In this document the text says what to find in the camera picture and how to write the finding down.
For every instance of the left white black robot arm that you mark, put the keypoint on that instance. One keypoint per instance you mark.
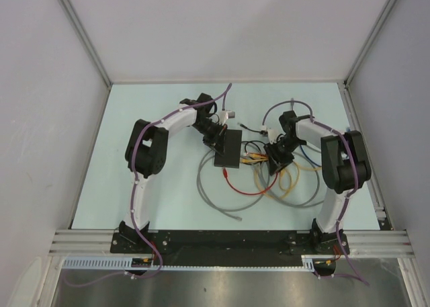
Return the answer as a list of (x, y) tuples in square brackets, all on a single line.
[(146, 152)]

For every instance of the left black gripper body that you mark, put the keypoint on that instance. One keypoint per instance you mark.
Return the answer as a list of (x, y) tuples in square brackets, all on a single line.
[(212, 133)]

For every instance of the aluminium frame rail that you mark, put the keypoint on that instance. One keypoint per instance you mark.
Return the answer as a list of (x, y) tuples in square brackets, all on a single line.
[(362, 243)]

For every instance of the black network switch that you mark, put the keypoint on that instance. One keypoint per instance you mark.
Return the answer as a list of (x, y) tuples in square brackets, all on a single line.
[(232, 150)]

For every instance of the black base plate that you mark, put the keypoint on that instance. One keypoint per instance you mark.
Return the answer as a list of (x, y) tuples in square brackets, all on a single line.
[(228, 248)]

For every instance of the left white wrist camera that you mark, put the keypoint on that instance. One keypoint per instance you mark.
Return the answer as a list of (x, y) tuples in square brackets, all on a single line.
[(226, 115)]

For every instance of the right grey cable duct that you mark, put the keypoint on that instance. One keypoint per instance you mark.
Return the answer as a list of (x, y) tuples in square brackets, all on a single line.
[(321, 262)]

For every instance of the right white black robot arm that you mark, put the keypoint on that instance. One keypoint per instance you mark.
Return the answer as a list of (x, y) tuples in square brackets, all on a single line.
[(345, 169)]

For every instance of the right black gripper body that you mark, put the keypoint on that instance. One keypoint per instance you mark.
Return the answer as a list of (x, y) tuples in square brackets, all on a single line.
[(281, 152)]

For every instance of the grey slotted cable duct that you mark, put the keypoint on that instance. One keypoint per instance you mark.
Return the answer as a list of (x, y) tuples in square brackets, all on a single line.
[(114, 263)]

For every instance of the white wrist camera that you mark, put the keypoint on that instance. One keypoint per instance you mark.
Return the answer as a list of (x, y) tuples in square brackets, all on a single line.
[(226, 115), (271, 134)]

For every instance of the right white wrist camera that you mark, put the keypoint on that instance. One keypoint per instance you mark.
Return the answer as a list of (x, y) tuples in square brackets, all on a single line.
[(271, 134)]

